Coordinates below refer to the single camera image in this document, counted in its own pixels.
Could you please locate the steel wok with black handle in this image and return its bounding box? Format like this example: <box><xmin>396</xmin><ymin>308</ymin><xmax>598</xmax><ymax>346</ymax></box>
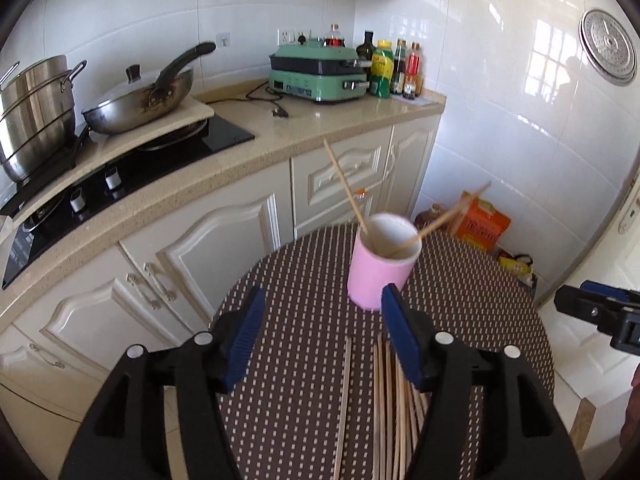
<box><xmin>81</xmin><ymin>42</ymin><xmax>217</xmax><ymax>135</ymax></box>

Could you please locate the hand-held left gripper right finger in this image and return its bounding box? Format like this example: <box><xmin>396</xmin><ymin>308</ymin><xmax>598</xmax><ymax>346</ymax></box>
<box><xmin>381</xmin><ymin>284</ymin><xmax>587</xmax><ymax>480</ymax></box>

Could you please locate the white paper sheet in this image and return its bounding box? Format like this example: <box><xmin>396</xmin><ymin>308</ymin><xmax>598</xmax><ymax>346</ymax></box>
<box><xmin>395</xmin><ymin>93</ymin><xmax>441</xmax><ymax>108</ymax></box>

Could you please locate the pile of bamboo chopsticks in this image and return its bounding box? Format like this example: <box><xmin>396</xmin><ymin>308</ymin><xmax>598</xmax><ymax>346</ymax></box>
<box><xmin>372</xmin><ymin>335</ymin><xmax>431</xmax><ymax>480</ymax></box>

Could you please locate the cream base cabinet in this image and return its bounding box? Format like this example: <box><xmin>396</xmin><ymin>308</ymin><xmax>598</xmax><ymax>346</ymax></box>
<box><xmin>0</xmin><ymin>115</ymin><xmax>443</xmax><ymax>461</ymax></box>

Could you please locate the pink cup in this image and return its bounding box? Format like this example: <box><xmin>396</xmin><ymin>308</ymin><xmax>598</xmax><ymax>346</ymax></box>
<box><xmin>347</xmin><ymin>213</ymin><xmax>422</xmax><ymax>312</ymax></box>

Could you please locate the yellow packet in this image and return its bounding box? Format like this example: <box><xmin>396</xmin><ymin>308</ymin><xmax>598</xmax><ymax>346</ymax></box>
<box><xmin>497</xmin><ymin>252</ymin><xmax>535</xmax><ymax>286</ymax></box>

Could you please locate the white wall socket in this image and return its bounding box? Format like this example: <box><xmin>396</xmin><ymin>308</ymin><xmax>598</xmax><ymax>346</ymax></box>
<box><xmin>278</xmin><ymin>28</ymin><xmax>312</xmax><ymax>47</ymax></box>

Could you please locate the silver door handle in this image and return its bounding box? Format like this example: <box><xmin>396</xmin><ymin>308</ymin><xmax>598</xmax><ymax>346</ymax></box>
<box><xmin>617</xmin><ymin>194</ymin><xmax>640</xmax><ymax>235</ymax></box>

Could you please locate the dark glass oil bottle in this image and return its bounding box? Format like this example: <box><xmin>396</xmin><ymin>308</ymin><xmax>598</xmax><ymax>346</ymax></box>
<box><xmin>356</xmin><ymin>30</ymin><xmax>377</xmax><ymax>83</ymax></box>

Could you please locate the cream stone board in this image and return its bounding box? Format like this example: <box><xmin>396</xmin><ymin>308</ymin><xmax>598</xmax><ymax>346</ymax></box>
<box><xmin>10</xmin><ymin>97</ymin><xmax>216</xmax><ymax>196</ymax></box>

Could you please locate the glass wok lid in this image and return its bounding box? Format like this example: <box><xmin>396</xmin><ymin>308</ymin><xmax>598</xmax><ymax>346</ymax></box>
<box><xmin>87</xmin><ymin>64</ymin><xmax>193</xmax><ymax>116</ymax></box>

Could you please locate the beige stone countertop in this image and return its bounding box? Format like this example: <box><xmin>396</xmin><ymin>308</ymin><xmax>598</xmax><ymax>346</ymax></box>
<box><xmin>0</xmin><ymin>77</ymin><xmax>447</xmax><ymax>318</ymax></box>

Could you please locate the black power cable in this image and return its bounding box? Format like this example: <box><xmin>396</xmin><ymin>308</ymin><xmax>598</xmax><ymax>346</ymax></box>
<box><xmin>205</xmin><ymin>80</ymin><xmax>291</xmax><ymax>120</ymax></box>

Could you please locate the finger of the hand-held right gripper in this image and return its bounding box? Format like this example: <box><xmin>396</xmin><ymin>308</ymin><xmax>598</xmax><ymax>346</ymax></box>
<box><xmin>554</xmin><ymin>285</ymin><xmax>624</xmax><ymax>334</ymax></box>
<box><xmin>580</xmin><ymin>281</ymin><xmax>640</xmax><ymax>307</ymax></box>

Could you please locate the dark soy sauce bottle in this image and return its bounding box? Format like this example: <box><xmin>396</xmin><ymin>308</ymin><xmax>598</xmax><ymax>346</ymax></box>
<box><xmin>390</xmin><ymin>38</ymin><xmax>408</xmax><ymax>96</ymax></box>

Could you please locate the large cooking oil bottle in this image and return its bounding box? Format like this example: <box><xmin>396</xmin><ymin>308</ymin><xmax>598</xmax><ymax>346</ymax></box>
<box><xmin>414</xmin><ymin>203</ymin><xmax>458</xmax><ymax>233</ymax></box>

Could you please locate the red label sauce bottle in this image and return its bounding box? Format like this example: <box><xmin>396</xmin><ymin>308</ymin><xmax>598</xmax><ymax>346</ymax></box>
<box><xmin>402</xmin><ymin>42</ymin><xmax>424</xmax><ymax>98</ymax></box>

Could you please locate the orange rice bag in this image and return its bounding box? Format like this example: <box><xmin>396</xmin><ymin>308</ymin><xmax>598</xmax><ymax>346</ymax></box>
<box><xmin>452</xmin><ymin>191</ymin><xmax>512</xmax><ymax>253</ymax></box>

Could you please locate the green electric grill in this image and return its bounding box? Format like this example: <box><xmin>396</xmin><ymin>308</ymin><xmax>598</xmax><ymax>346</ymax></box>
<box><xmin>268</xmin><ymin>37</ymin><xmax>373</xmax><ymax>105</ymax></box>

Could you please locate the cola bottle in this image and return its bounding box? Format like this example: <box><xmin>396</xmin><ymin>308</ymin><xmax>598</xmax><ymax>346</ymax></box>
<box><xmin>322</xmin><ymin>23</ymin><xmax>347</xmax><ymax>48</ymax></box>

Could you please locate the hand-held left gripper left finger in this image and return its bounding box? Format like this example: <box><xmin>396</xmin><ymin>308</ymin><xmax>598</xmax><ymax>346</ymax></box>
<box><xmin>59</xmin><ymin>286</ymin><xmax>267</xmax><ymax>480</ymax></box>

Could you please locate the yellow green bottle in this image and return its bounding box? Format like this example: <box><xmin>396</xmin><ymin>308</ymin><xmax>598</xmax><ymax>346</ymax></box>
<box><xmin>369</xmin><ymin>40</ymin><xmax>395</xmax><ymax>98</ymax></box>

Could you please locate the black glass cooktop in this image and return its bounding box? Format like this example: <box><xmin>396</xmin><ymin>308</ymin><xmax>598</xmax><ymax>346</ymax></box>
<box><xmin>0</xmin><ymin>112</ymin><xmax>256</xmax><ymax>291</ymax></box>

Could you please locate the steel stockpot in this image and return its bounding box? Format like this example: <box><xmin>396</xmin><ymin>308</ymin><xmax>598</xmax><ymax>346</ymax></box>
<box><xmin>0</xmin><ymin>55</ymin><xmax>88</xmax><ymax>184</ymax></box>

